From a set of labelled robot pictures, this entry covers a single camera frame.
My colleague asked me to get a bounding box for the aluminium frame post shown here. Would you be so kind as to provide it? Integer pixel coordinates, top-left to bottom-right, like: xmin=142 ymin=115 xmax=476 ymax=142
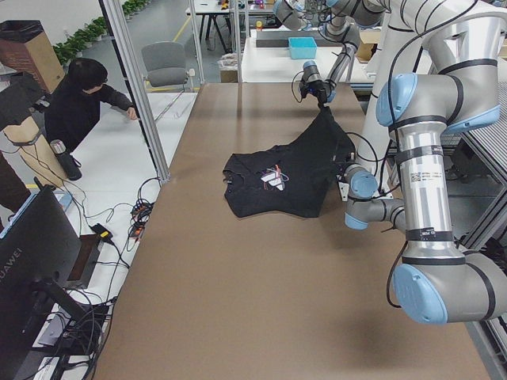
xmin=99 ymin=0 xmax=170 ymax=184

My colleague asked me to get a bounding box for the blue plastic bin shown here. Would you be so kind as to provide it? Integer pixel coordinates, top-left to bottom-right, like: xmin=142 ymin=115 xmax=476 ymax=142
xmin=288 ymin=36 xmax=318 ymax=59

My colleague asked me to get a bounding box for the black power adapter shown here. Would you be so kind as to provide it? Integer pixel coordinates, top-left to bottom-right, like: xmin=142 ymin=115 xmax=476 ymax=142
xmin=90 ymin=223 xmax=113 ymax=244

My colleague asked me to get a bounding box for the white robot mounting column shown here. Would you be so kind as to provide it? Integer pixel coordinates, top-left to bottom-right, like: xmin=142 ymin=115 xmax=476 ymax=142
xmin=375 ymin=1 xmax=506 ymax=192

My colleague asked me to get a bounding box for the red black usb hub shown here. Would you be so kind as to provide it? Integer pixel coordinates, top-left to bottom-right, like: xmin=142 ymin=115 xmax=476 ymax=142
xmin=128 ymin=199 xmax=154 ymax=241

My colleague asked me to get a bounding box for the person in black clothes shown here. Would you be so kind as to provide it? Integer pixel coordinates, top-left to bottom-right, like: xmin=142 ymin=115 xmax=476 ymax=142
xmin=44 ymin=58 xmax=137 ymax=152

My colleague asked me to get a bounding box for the brown cardboard box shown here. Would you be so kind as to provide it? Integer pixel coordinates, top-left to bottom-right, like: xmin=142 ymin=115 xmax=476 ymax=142
xmin=1 ymin=20 xmax=65 ymax=93

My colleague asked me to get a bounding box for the black thermos bottle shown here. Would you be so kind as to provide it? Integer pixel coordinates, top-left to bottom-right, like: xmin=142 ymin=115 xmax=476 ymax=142
xmin=50 ymin=139 xmax=82 ymax=181

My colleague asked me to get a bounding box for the black printed t-shirt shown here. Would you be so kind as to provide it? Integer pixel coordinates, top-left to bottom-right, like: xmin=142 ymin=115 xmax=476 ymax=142
xmin=223 ymin=107 xmax=355 ymax=218

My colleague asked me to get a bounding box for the black Huawei monitor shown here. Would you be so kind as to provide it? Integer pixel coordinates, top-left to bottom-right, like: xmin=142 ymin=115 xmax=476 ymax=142
xmin=1 ymin=186 xmax=84 ymax=374

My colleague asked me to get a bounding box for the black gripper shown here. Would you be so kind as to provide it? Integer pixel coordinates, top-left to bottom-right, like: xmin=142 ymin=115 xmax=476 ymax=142
xmin=335 ymin=158 xmax=353 ymax=181
xmin=313 ymin=84 xmax=330 ymax=108

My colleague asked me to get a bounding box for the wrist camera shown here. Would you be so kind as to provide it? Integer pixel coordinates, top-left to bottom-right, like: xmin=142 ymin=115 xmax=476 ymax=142
xmin=299 ymin=79 xmax=313 ymax=99

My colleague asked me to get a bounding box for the grey office chair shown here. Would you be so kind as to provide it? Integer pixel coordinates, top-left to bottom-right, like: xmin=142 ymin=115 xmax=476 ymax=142
xmin=141 ymin=41 xmax=195 ymax=92

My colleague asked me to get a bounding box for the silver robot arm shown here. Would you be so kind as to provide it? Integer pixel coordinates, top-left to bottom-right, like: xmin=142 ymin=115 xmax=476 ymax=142
xmin=299 ymin=0 xmax=385 ymax=108
xmin=345 ymin=59 xmax=506 ymax=325

